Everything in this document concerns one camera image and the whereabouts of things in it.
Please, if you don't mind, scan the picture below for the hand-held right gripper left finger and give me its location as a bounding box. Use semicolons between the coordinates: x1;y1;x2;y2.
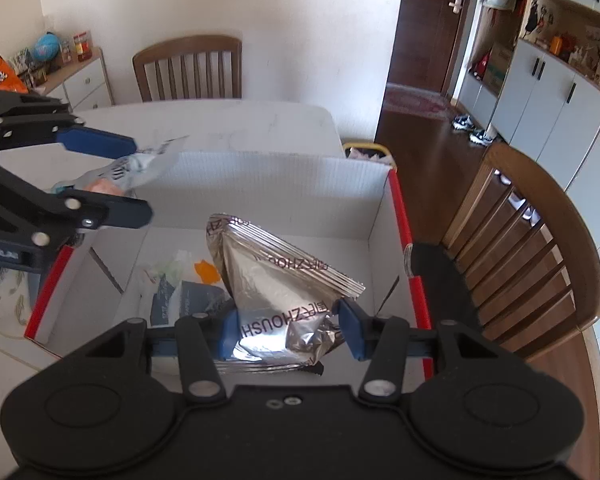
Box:
87;309;241;406

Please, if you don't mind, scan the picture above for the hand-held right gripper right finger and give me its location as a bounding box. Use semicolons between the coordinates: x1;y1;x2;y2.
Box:
337;299;526;403

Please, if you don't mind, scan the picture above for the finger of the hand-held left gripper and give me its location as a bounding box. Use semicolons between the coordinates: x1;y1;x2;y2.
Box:
0;160;154;250
0;91;137;159

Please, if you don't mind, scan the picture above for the white chicken breast packet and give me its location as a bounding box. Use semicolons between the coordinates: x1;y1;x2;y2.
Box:
55;135;191;198

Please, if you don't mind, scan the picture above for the blue small packet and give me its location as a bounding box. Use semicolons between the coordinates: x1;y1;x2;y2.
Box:
150;276;233;330

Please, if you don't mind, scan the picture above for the white green packet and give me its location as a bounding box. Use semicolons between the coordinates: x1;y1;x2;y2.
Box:
139;249;193;291

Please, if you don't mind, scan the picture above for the small orange white packet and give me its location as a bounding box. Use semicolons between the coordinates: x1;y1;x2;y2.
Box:
194;259;221;285

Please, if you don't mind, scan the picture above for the silver foil bag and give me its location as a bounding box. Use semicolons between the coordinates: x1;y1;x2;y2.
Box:
206;213;367;373

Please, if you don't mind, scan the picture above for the red cardboard box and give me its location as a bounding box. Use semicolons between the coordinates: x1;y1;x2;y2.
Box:
24;150;436;386

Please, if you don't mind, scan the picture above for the white sideboard cabinet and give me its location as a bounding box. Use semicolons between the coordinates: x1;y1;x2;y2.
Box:
40;47;115;111

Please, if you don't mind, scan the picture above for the small blue globe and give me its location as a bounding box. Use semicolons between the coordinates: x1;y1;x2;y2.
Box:
32;31;61;61

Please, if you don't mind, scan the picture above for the orange snack bag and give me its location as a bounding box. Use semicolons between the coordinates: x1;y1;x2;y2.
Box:
0;54;30;93

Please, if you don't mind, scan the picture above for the wooden chair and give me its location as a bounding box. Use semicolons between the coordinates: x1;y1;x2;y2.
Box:
442;142;600;361
132;35;243;103

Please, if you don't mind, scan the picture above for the yellow rimmed waste bin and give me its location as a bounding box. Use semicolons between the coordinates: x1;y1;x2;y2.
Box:
342;142;396;166

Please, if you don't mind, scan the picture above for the red patterned rug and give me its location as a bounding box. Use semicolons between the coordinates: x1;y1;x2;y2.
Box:
382;85;451;121

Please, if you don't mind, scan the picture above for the red bag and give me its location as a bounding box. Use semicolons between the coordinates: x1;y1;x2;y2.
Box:
470;50;493;81

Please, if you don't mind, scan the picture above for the brown cardboard carton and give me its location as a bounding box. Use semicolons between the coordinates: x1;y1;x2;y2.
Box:
482;42;515;93

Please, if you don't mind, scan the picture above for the dark wooden door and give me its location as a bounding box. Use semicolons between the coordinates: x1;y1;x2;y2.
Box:
386;0;476;101

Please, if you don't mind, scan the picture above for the white wall cabinet unit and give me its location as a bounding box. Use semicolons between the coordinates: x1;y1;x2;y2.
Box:
452;0;600;261

